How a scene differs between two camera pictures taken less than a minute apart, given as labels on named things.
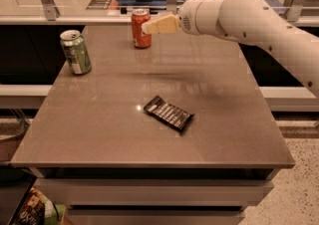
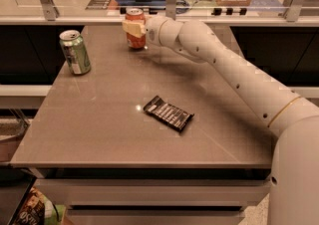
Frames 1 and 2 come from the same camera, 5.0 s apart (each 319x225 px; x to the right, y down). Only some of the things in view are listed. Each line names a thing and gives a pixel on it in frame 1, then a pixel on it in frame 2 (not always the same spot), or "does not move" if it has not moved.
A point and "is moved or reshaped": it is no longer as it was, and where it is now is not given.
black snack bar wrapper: (170, 114) does not move
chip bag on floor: (38, 209) does not move
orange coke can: (141, 40) is moved or reshaped
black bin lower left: (16, 184) does not move
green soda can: (76, 52) does not move
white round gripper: (186, 16) → (153, 32)
